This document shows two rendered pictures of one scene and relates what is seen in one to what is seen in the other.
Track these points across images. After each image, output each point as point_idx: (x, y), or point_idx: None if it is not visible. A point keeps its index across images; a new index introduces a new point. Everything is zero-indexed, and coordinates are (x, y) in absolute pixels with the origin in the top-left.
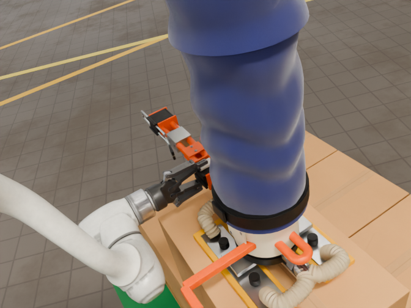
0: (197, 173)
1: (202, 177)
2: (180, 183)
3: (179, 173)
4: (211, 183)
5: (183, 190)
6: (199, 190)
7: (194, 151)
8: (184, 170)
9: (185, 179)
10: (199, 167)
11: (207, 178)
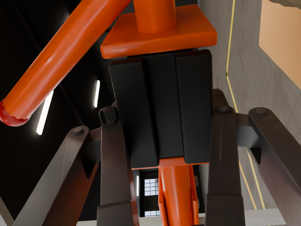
0: (139, 121)
1: (123, 78)
2: (113, 208)
3: (46, 205)
4: (168, 32)
5: (211, 194)
6: (271, 119)
7: (157, 186)
8: (53, 175)
9: (126, 179)
10: (101, 113)
11: (120, 42)
